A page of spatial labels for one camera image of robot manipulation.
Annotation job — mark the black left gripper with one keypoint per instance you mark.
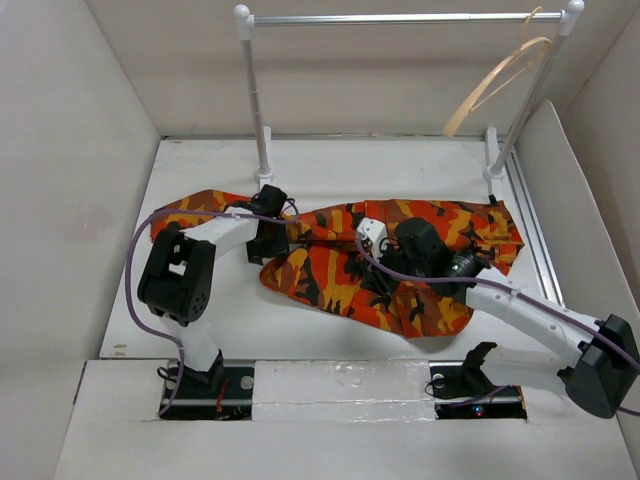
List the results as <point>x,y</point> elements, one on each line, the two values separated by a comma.
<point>277,249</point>

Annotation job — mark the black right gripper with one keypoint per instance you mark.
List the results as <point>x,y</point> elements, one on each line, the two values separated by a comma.
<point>377,283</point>

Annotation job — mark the orange camouflage trousers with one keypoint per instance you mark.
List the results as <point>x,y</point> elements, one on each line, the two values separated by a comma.
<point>324,268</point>

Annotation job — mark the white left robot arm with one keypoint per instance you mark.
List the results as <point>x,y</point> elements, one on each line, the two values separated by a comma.
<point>177,279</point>

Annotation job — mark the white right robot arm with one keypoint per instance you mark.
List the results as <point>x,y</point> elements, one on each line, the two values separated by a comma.
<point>593,361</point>

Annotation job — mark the beige wooden hanger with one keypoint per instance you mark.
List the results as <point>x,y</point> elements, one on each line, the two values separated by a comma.
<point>529,53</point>

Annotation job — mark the white clothes rack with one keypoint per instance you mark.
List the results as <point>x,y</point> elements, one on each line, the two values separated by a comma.
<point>384,68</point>

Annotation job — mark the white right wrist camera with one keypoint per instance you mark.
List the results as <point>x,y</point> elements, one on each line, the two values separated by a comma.
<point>374,234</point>

